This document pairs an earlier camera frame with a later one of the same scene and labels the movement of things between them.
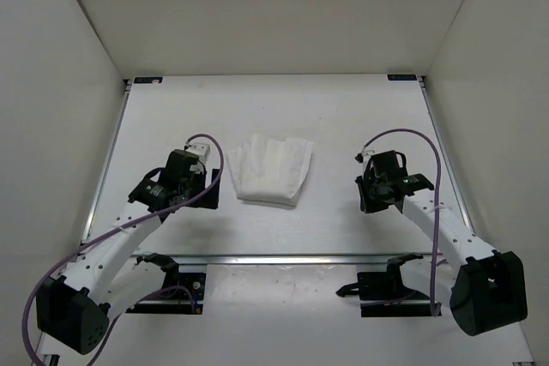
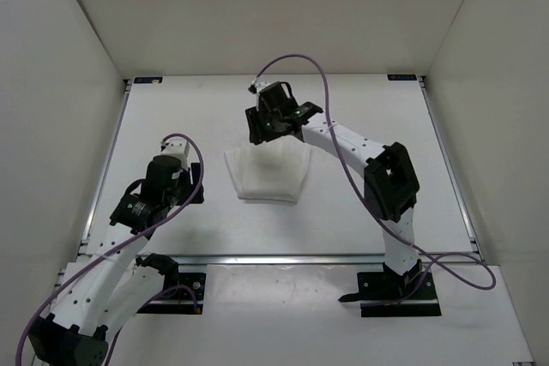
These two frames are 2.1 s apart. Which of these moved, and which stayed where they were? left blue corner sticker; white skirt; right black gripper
Moved: right black gripper
Stayed: white skirt; left blue corner sticker
